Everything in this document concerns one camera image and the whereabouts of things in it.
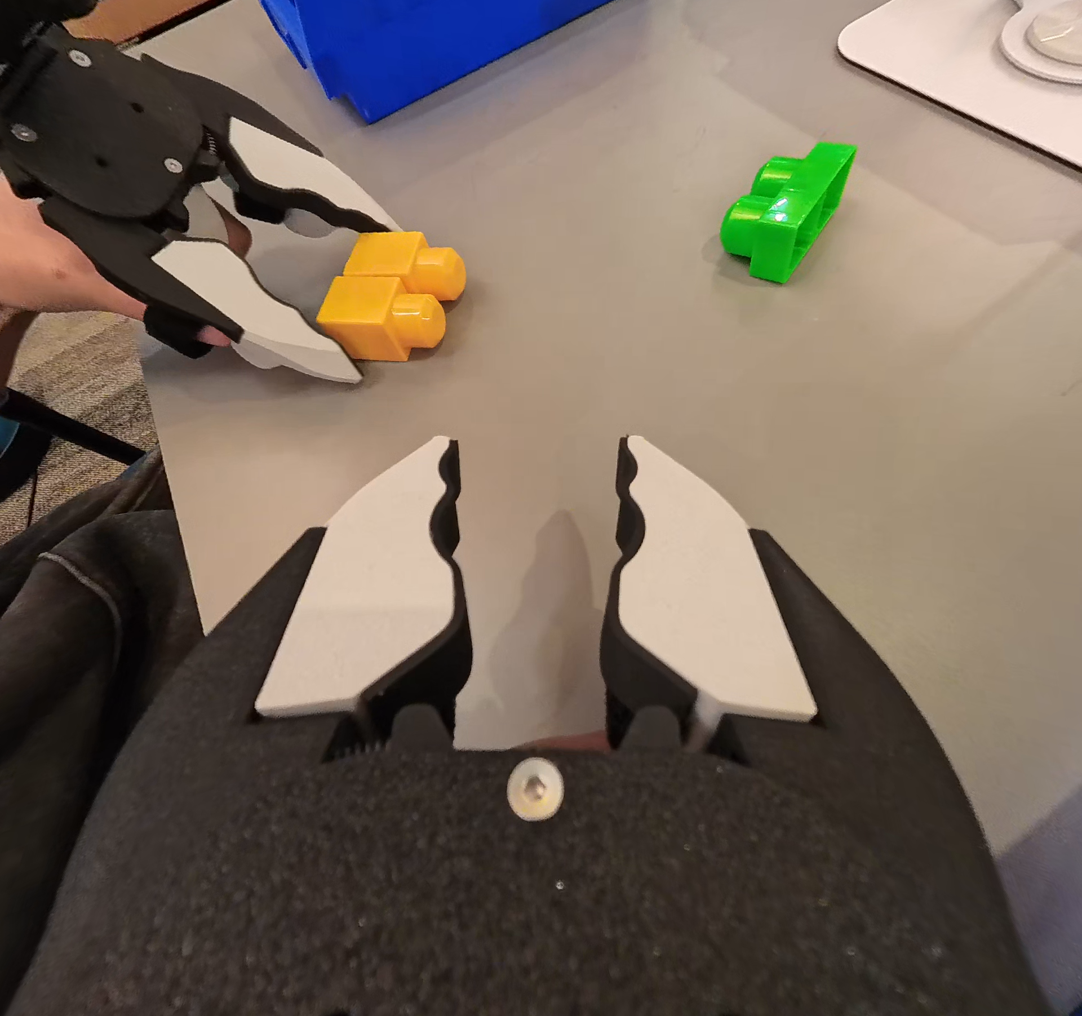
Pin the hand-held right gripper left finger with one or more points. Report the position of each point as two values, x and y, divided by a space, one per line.
363 602

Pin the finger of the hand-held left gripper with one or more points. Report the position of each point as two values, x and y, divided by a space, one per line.
253 306
296 162

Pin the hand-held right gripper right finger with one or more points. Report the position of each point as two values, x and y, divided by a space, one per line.
708 602

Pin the yellow one-stud toy block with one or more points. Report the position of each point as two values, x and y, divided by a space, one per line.
372 314
406 251

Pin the blue plastic bin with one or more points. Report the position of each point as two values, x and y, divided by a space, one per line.
465 2

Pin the green two-stud toy block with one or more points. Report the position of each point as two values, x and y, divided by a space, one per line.
786 221

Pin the person's left hand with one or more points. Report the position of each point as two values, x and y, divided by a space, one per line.
51 264

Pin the black metal bar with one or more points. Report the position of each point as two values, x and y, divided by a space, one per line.
76 424

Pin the white stand with wooden board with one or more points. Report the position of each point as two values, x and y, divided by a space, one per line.
930 44

